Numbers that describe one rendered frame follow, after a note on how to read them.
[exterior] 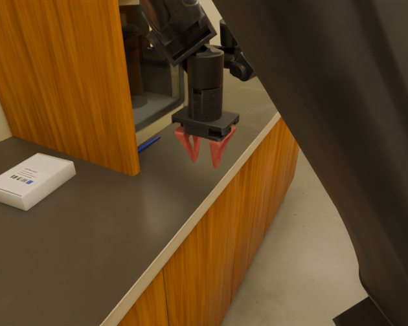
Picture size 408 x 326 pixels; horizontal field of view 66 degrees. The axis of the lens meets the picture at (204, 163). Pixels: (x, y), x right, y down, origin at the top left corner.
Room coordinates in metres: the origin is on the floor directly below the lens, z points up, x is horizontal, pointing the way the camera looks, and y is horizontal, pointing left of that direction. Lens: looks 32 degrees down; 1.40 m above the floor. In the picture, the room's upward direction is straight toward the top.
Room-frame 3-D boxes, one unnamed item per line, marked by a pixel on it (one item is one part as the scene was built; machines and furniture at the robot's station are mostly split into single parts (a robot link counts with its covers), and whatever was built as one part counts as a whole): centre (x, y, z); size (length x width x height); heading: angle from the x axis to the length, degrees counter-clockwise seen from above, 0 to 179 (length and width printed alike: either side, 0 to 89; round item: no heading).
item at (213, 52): (0.50, 0.00, 1.27); 0.07 x 0.06 x 0.07; 16
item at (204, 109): (0.49, 0.00, 1.21); 0.10 x 0.07 x 0.07; 62
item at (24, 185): (0.62, 0.42, 0.96); 0.16 x 0.12 x 0.04; 158
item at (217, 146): (0.49, -0.01, 1.13); 0.07 x 0.07 x 0.09; 62
